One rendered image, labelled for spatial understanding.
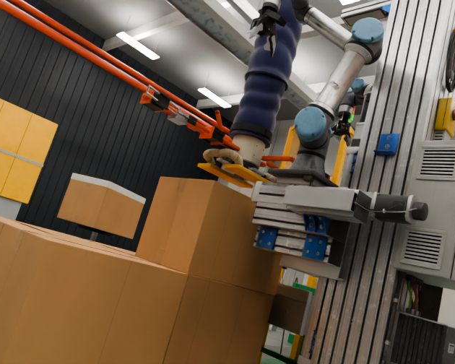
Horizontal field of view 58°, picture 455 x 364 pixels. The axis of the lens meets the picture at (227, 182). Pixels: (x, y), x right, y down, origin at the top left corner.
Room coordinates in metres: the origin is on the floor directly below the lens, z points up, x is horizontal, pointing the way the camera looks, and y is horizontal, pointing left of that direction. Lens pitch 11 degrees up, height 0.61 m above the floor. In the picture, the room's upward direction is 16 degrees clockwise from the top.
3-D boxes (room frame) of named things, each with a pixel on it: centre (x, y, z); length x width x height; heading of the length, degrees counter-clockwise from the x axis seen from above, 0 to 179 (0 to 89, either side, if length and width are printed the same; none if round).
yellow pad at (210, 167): (2.12, 0.01, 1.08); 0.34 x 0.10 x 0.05; 134
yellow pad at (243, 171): (1.99, -0.12, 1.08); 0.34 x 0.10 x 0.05; 134
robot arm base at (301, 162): (1.62, -0.30, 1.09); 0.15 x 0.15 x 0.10
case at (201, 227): (2.05, -0.03, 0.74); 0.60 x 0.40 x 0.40; 133
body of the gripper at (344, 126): (2.21, -0.54, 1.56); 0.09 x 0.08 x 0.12; 178
